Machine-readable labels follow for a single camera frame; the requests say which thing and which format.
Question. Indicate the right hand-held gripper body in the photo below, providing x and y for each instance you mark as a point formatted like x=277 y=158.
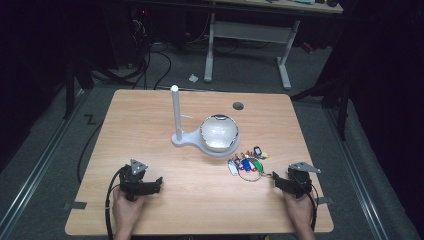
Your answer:
x=300 y=180

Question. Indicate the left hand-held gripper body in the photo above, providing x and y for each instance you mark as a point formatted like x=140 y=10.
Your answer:
x=130 y=181

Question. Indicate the bunch of colourful key tags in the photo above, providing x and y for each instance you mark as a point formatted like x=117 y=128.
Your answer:
x=246 y=164

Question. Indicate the person's right hand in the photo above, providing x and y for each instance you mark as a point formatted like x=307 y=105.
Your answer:
x=300 y=210

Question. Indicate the person's left hand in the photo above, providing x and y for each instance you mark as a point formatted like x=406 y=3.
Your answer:
x=126 y=210

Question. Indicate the grey tape strip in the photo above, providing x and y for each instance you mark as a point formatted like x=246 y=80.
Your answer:
x=79 y=205
x=326 y=200

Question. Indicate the white stand with pole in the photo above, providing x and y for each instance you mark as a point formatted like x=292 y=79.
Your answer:
x=186 y=138

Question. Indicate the shiny metal bowl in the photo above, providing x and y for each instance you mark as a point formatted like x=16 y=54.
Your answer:
x=219 y=132

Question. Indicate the dark metal stand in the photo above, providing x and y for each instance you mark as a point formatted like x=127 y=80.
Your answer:
x=341 y=106
x=70 y=86

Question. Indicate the white paper scrap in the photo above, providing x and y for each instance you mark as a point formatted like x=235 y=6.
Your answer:
x=193 y=78

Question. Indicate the grey-legged wooden desk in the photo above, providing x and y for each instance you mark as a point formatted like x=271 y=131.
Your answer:
x=250 y=31

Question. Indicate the metal floor rail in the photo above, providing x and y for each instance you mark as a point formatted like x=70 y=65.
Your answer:
x=356 y=176
x=43 y=156

